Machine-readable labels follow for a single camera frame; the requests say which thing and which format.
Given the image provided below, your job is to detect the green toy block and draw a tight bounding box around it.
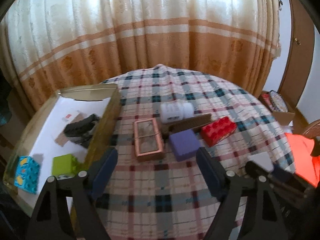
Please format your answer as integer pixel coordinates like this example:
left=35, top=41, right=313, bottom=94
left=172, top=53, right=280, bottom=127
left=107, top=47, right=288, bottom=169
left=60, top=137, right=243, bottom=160
left=52, top=154, right=80, bottom=178

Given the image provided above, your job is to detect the orange cloth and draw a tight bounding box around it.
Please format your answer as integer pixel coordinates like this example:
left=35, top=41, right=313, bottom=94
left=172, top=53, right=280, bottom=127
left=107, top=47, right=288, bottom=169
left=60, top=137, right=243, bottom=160
left=285, top=133, right=319, bottom=187

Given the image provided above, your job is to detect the purple cube block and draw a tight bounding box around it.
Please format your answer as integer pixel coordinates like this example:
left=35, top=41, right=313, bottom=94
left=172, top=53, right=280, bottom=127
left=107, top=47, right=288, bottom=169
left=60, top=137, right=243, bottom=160
left=169, top=129, right=201, bottom=162

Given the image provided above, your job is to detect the black ridged clip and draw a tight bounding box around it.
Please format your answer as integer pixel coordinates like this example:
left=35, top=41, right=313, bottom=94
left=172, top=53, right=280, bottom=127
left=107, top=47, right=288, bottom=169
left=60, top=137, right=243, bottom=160
left=68, top=114, right=100, bottom=148

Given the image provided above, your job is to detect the copper picture frame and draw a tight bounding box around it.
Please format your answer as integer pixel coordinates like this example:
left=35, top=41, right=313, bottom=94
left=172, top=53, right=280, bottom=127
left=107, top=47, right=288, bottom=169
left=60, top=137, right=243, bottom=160
left=133, top=118, right=164, bottom=162

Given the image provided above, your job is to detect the red toy brick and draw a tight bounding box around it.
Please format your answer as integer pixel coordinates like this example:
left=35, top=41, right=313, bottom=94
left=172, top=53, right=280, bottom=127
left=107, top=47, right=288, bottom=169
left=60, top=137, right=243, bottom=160
left=200, top=116, right=237, bottom=147

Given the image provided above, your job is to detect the white paper tray liner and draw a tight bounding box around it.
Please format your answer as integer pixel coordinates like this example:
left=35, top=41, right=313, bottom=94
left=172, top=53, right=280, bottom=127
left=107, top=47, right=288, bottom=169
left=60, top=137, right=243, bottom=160
left=18, top=96, right=111, bottom=209

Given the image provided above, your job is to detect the brown wicker chair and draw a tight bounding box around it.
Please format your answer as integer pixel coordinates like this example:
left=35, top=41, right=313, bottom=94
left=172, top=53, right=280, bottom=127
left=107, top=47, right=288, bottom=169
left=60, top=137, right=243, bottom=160
left=302, top=119, right=320, bottom=157

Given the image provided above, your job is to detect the cardboard box with tin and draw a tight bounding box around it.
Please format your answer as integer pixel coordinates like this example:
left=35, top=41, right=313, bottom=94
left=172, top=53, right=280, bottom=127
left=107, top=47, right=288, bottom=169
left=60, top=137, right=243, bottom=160
left=258, top=90, right=295, bottom=126

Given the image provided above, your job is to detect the brown wooden cabinet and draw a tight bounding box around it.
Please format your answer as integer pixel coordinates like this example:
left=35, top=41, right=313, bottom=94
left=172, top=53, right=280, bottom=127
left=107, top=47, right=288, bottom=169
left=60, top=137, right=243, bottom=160
left=278, top=0, right=315, bottom=108

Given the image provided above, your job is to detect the blue toy block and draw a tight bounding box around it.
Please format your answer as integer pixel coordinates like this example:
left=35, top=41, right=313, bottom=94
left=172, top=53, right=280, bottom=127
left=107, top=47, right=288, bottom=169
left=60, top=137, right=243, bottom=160
left=14, top=156, right=40, bottom=194

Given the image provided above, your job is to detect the plaid tablecloth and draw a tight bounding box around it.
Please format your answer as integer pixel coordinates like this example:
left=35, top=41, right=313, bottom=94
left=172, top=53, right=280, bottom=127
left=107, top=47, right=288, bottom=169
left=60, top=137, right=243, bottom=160
left=95, top=64, right=295, bottom=239

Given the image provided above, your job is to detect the white charger adapter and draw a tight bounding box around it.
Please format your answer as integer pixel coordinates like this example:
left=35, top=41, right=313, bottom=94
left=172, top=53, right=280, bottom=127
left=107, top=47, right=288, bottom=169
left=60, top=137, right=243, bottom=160
left=248, top=152, right=274, bottom=173

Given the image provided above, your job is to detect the gold metal tray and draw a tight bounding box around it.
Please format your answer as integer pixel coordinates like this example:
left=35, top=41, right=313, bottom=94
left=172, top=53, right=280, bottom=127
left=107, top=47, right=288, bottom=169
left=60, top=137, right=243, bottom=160
left=3, top=83, right=121, bottom=215

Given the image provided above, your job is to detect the brown wooden comb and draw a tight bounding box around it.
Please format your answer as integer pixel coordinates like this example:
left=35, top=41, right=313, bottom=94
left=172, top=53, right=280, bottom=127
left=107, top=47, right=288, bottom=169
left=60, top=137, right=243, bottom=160
left=160, top=113, right=212, bottom=135

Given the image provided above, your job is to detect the cream orange curtain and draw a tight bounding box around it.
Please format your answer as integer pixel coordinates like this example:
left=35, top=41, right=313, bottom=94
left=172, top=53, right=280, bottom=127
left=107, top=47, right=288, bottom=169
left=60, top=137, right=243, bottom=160
left=1, top=0, right=279, bottom=111

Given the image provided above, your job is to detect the white cardboard box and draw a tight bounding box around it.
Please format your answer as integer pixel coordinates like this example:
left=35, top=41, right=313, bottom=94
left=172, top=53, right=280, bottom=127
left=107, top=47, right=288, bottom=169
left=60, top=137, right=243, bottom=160
left=52, top=110, right=87, bottom=147

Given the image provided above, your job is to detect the white pill bottle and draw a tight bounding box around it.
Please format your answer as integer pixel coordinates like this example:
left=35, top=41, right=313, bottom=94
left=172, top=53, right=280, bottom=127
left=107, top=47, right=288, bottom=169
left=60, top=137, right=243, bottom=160
left=160, top=101, right=194, bottom=124

